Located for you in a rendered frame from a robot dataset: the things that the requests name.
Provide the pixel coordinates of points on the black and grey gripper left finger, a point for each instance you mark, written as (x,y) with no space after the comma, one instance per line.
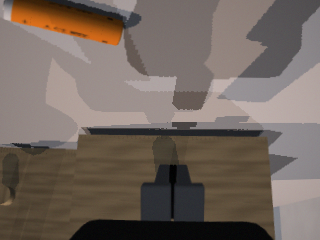
(157,196)

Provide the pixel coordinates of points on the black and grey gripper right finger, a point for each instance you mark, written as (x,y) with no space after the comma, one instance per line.
(188,198)

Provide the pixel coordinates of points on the orange battery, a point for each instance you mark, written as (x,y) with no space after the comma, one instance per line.
(64,19)

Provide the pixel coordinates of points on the wooden chest of drawers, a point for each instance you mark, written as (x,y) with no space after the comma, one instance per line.
(38,151)

